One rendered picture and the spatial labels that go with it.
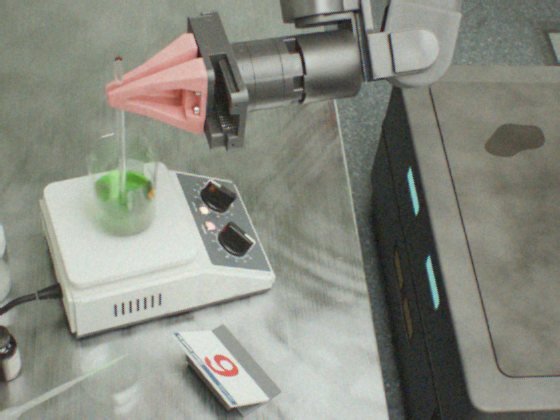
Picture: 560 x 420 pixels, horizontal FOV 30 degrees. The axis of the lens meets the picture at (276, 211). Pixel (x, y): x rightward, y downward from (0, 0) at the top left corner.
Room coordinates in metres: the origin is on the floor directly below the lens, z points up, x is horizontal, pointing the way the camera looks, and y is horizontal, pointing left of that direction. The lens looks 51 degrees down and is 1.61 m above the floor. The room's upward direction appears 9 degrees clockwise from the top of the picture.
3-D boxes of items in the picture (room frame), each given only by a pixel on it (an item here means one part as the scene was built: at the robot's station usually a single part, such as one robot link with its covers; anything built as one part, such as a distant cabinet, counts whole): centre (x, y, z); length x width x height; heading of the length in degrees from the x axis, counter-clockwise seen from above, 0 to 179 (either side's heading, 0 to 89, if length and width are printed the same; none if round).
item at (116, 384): (0.47, 0.13, 0.76); 0.06 x 0.06 x 0.02
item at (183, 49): (0.59, 0.10, 1.01); 0.09 x 0.07 x 0.07; 113
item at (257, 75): (0.62, 0.04, 1.01); 0.10 x 0.07 x 0.07; 23
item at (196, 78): (0.61, 0.11, 1.01); 0.09 x 0.07 x 0.07; 113
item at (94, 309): (0.60, 0.12, 0.79); 0.22 x 0.13 x 0.08; 117
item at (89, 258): (0.59, 0.14, 0.83); 0.12 x 0.12 x 0.01; 27
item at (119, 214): (0.59, 0.14, 0.88); 0.07 x 0.06 x 0.08; 32
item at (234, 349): (0.50, 0.02, 0.77); 0.09 x 0.06 x 0.04; 45
